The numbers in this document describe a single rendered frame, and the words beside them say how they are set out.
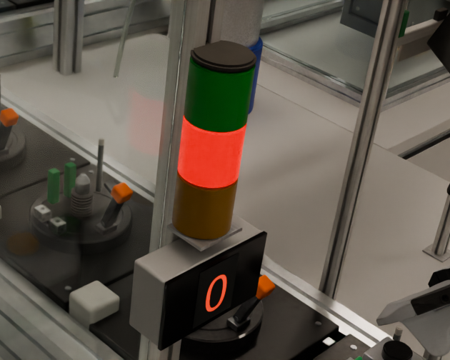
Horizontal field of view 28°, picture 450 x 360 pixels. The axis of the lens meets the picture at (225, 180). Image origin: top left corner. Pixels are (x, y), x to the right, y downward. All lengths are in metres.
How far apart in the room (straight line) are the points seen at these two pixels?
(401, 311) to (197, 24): 0.33
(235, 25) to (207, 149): 1.04
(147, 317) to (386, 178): 1.01
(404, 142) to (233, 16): 0.44
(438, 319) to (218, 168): 0.26
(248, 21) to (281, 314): 0.75
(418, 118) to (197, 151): 1.30
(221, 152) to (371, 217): 0.90
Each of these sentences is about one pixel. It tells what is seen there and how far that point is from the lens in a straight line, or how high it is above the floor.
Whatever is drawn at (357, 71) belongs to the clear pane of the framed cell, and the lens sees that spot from 1.95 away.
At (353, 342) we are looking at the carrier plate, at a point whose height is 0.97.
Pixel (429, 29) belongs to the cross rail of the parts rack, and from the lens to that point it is 1.14.
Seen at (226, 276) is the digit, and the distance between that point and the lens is 0.77.
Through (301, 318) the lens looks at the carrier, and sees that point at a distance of 1.14.
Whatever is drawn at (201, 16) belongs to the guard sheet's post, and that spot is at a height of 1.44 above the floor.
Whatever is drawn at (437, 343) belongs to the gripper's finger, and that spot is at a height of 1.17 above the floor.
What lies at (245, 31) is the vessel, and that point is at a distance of 1.73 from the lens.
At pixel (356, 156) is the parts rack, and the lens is 1.13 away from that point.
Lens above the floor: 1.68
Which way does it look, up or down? 31 degrees down
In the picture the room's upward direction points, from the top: 8 degrees clockwise
